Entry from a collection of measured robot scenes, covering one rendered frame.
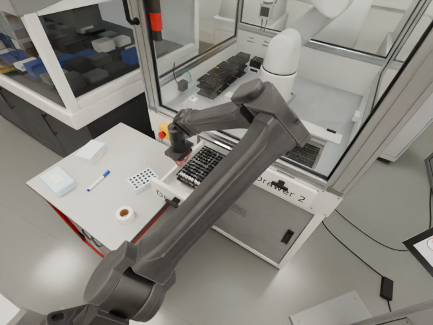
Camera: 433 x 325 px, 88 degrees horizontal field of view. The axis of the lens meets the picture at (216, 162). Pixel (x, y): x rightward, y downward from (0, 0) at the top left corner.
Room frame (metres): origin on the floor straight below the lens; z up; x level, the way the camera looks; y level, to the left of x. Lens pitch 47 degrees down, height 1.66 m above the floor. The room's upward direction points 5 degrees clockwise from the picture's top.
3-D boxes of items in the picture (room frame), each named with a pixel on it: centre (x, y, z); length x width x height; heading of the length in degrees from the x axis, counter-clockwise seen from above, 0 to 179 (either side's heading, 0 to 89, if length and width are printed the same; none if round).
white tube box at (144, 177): (0.65, 0.35, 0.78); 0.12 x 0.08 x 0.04; 136
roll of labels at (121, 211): (0.46, 0.37, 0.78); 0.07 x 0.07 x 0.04
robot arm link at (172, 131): (0.61, 0.15, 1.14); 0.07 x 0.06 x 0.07; 169
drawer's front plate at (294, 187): (0.62, -0.29, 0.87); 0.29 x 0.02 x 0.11; 61
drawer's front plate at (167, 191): (0.49, 0.14, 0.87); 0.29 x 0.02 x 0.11; 61
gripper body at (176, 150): (0.61, 0.15, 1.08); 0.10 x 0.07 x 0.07; 149
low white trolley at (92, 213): (0.71, 0.49, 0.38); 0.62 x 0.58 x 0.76; 61
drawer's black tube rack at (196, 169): (0.67, 0.04, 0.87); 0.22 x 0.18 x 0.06; 151
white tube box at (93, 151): (0.80, 0.66, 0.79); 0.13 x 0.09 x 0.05; 166
